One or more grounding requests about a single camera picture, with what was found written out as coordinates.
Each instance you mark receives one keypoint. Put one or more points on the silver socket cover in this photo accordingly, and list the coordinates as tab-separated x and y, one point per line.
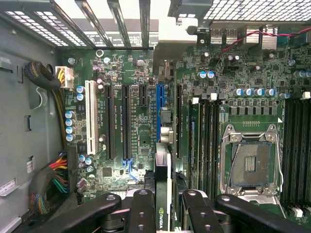
252	193

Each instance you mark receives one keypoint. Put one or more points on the short black expansion slot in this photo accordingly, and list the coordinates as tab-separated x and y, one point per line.
143	95

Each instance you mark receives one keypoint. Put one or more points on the white expansion slot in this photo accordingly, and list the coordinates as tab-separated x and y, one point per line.
91	116

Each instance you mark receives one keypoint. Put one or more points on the black open PC case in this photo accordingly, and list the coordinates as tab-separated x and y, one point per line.
14	121

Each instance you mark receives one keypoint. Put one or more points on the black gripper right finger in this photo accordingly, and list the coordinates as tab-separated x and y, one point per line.
199	216

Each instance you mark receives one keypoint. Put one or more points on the green RAM stick blue label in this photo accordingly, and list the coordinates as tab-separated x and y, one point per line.
193	131

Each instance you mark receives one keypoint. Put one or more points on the metal slot cover blank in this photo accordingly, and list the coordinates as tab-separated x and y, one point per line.
73	24
94	24
120	24
144	24

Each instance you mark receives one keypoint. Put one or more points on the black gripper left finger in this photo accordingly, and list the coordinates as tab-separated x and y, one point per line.
143	213

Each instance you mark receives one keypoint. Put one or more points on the CPU socket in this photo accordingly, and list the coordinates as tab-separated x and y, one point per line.
252	162

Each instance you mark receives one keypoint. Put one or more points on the white power connector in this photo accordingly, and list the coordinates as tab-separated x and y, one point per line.
68	77

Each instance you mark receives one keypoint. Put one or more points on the socket locking lever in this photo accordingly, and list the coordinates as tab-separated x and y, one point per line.
231	174
281	174

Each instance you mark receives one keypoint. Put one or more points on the green motherboard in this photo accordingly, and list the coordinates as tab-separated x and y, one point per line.
136	60

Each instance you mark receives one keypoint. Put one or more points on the blue expansion slot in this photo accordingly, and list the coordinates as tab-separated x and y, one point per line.
160	97

